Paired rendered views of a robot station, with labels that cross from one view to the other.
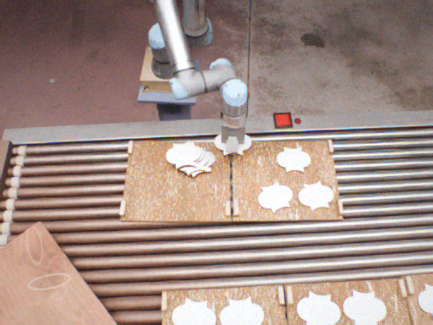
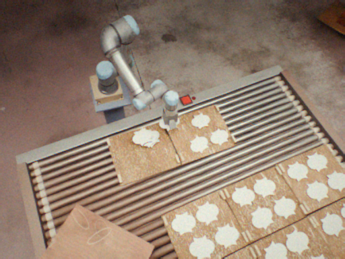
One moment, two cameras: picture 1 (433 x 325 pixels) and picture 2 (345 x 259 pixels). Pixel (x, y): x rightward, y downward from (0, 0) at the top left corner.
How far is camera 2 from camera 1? 51 cm
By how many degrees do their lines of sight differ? 14
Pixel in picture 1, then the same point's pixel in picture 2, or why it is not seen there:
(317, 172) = (215, 123)
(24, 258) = (78, 228)
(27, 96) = not seen: outside the picture
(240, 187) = (178, 145)
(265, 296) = (214, 198)
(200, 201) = (160, 159)
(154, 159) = (124, 144)
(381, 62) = (213, 41)
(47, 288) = (100, 239)
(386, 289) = (270, 173)
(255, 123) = not seen: hidden behind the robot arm
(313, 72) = (176, 59)
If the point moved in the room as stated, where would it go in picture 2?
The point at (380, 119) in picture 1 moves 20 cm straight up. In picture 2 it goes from (236, 84) to (243, 67)
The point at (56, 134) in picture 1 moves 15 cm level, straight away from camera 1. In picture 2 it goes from (54, 148) to (38, 136)
